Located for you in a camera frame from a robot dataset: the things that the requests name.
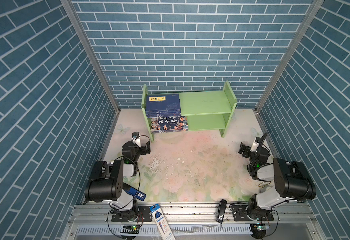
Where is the colourful illustrated book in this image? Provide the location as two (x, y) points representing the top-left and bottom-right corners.
(150, 116), (189, 134)

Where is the dark blue book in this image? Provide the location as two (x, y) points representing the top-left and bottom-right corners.
(145, 94), (181, 118)

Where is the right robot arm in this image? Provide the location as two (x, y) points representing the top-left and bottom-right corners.
(238, 142), (316, 220)

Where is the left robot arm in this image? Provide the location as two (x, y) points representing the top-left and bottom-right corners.
(84, 140), (150, 219)

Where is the blue handheld device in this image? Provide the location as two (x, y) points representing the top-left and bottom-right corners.
(123, 183), (146, 202)

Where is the green two-tier shelf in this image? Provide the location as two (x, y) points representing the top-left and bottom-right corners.
(141, 81), (238, 141)

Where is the black remote stick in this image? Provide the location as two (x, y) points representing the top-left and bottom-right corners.
(216, 199), (227, 224)

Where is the blue white packaged box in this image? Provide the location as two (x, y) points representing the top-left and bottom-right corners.
(149, 204), (176, 240)

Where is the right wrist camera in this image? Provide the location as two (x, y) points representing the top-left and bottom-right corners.
(250, 137), (261, 152)

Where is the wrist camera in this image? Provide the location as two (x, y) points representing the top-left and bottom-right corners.
(132, 132), (141, 148)
(250, 137), (261, 152)

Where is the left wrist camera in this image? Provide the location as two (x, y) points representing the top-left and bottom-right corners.
(132, 132), (141, 148)

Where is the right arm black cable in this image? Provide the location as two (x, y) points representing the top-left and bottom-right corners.
(258, 131), (270, 151)

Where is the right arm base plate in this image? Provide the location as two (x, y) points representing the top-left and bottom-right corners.
(229, 203), (274, 222)

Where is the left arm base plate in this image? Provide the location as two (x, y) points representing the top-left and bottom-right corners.
(111, 205), (152, 223)

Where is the aluminium rail frame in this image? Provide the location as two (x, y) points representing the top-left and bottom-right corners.
(62, 202), (325, 240)

